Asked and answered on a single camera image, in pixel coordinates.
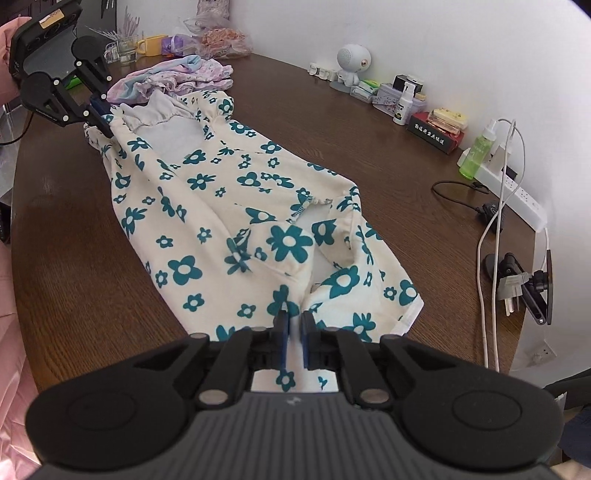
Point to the bagged dried flowers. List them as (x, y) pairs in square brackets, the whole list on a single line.
[(209, 34)]

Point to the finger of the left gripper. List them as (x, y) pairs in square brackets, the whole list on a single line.
[(96, 77), (96, 114)]

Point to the black box with white text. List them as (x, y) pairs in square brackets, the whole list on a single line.
[(441, 139)]

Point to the green spray bottle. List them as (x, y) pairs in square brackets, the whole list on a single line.
[(479, 151)]

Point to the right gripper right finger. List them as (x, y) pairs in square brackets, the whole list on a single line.
[(320, 345)]

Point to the white round robot toy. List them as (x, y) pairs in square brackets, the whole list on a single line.
[(352, 59)]

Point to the glass with sticks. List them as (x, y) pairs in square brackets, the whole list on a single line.
[(122, 43)]

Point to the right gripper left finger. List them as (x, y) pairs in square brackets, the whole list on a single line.
[(269, 344)]

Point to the green white small box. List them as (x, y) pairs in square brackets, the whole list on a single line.
[(365, 91)]

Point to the white spray bottle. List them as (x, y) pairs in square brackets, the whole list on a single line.
[(403, 108)]

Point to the cream teal floral garment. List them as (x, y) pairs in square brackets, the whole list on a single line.
[(233, 229)]

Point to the pastel pink floral clothes pile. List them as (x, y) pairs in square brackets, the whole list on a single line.
[(175, 78)]

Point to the yellow mug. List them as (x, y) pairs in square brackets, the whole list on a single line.
[(150, 46)]

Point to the white power strip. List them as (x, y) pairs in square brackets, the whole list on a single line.
[(516, 198)]

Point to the yellow snack box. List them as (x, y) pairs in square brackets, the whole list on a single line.
[(448, 120)]

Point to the patterned storage box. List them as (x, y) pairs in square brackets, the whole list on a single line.
[(387, 98)]

